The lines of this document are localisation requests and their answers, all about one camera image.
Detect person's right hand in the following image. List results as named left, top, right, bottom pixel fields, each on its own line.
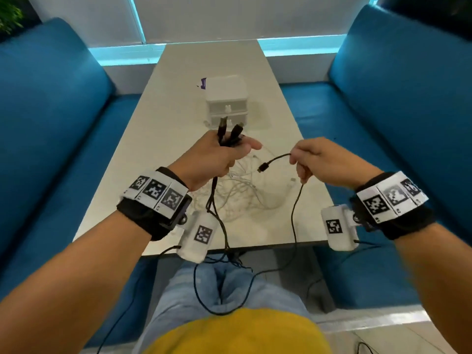
left=289, top=137, right=384, bottom=191

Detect person's left hand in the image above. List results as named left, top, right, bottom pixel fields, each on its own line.
left=168, top=129, right=263, bottom=192

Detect tangle of white cables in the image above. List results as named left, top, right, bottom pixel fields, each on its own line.
left=191, top=149, right=299, bottom=222

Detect white mini drawer box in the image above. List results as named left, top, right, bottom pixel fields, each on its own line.
left=205, top=74, right=248, bottom=128

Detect person's left forearm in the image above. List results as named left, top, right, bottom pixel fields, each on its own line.
left=0, top=210, right=152, bottom=354

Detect person's right forearm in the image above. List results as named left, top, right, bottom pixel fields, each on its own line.
left=394, top=223, right=472, bottom=354

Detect dark planter box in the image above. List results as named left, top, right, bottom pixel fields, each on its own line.
left=0, top=0, right=43, bottom=43

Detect blue sofa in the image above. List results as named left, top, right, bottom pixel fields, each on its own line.
left=0, top=17, right=157, bottom=349
left=280, top=4, right=472, bottom=310

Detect white charger on floor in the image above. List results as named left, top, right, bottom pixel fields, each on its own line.
left=305, top=238, right=384, bottom=295

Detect black marker wristband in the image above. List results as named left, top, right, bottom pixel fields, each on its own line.
left=349, top=171, right=437, bottom=241
left=116, top=167, right=193, bottom=242

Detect blue jeans legs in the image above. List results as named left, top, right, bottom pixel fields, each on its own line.
left=132, top=254, right=314, bottom=354

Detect white roller blind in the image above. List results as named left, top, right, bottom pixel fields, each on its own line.
left=132, top=0, right=371, bottom=44
left=28, top=0, right=145, bottom=48

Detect yellow shirt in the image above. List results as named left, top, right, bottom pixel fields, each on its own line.
left=142, top=307, right=332, bottom=354

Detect green plant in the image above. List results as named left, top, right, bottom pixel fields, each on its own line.
left=0, top=0, right=27, bottom=33

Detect black camera cable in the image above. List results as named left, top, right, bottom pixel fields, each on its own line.
left=95, top=245, right=182, bottom=354

